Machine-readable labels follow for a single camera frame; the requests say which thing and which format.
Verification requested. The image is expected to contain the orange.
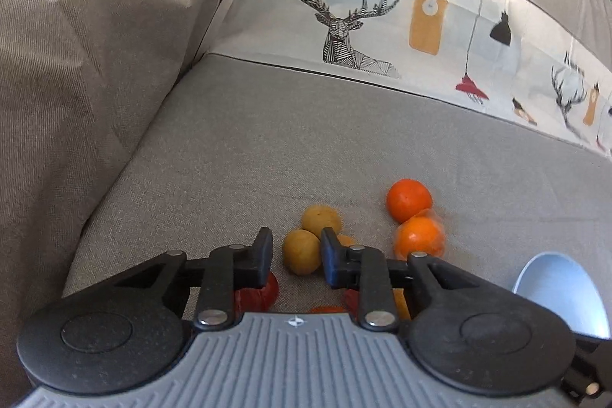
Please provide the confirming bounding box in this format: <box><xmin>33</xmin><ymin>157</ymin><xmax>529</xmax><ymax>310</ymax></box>
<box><xmin>393</xmin><ymin>209</ymin><xmax>446</xmax><ymax>260</ymax></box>

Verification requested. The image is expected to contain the red plum middle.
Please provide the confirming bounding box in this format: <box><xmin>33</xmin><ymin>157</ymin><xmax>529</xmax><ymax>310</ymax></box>
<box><xmin>343</xmin><ymin>289</ymin><xmax>359</xmax><ymax>318</ymax></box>

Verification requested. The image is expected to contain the red plum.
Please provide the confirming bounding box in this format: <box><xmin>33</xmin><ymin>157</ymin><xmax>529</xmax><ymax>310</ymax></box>
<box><xmin>234</xmin><ymin>272</ymin><xmax>279</xmax><ymax>314</ymax></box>
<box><xmin>343</xmin><ymin>289</ymin><xmax>359</xmax><ymax>318</ymax></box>

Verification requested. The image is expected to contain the red plum left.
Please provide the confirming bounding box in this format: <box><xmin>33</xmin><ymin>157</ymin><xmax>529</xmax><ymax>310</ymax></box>
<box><xmin>234</xmin><ymin>272</ymin><xmax>279</xmax><ymax>314</ymax></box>

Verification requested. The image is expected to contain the orange tangerine front left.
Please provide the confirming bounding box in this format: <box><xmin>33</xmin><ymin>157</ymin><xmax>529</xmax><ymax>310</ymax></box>
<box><xmin>309</xmin><ymin>306</ymin><xmax>347</xmax><ymax>315</ymax></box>

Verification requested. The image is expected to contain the yellow-brown longan fruit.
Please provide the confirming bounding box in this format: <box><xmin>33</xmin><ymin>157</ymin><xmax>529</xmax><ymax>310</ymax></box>
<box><xmin>282</xmin><ymin>230</ymin><xmax>322</xmax><ymax>275</ymax></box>
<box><xmin>301</xmin><ymin>205</ymin><xmax>343</xmax><ymax>238</ymax></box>

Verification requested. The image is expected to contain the bare orange tangerine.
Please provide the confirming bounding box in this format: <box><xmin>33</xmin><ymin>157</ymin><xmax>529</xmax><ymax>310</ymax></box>
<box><xmin>386</xmin><ymin>178</ymin><xmax>433</xmax><ymax>224</ymax></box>

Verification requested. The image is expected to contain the light blue plate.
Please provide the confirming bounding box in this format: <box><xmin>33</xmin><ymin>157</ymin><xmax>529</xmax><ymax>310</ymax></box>
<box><xmin>513</xmin><ymin>252</ymin><xmax>611</xmax><ymax>339</ymax></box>

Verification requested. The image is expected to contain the grey printed sofa cover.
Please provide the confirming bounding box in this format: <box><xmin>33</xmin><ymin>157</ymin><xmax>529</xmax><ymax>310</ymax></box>
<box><xmin>1</xmin><ymin>0</ymin><xmax>611</xmax><ymax>407</ymax></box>

